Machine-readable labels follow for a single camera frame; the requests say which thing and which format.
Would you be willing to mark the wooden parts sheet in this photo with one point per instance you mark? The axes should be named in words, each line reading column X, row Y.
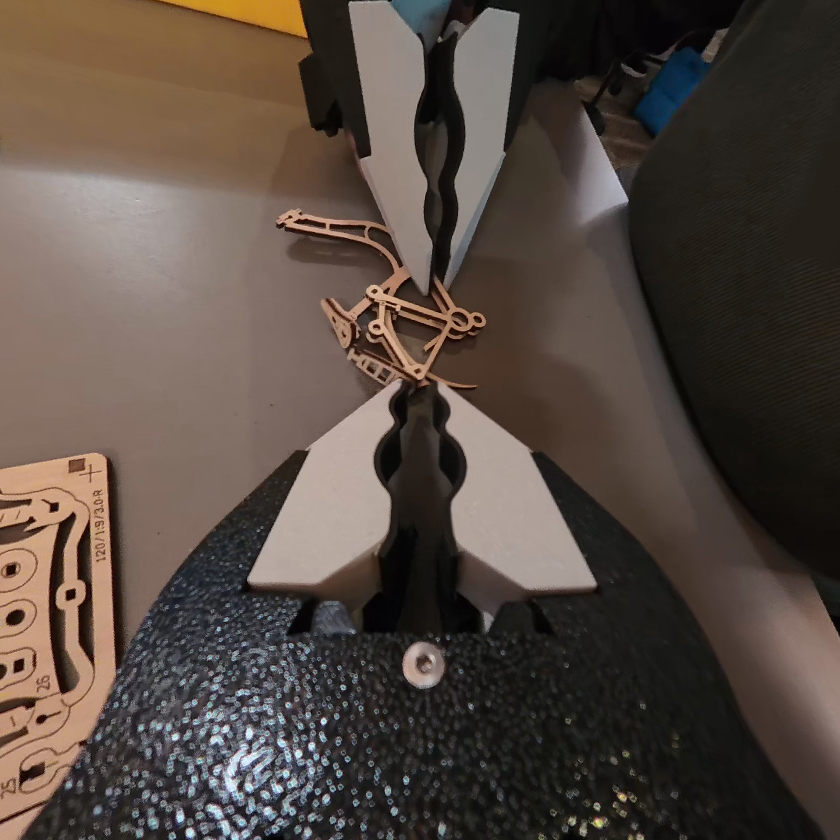
column 102, row 623

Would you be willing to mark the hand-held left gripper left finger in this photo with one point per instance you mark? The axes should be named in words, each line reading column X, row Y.
column 315, row 518

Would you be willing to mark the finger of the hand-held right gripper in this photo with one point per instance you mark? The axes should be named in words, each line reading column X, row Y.
column 485, row 118
column 387, row 131

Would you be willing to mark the yellow board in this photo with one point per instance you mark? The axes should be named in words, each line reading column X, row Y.
column 229, row 10

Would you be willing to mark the wooden model frame part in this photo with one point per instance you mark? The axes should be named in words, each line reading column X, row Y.
column 341, row 315

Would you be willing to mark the black chair base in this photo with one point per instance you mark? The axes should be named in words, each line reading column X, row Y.
column 617, row 82

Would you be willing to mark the curved wooden model part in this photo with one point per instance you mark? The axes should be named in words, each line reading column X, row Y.
column 341, row 228

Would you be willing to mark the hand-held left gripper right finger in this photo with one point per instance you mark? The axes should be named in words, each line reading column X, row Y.
column 518, row 525

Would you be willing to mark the blue cloth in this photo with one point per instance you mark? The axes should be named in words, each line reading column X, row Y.
column 676, row 92

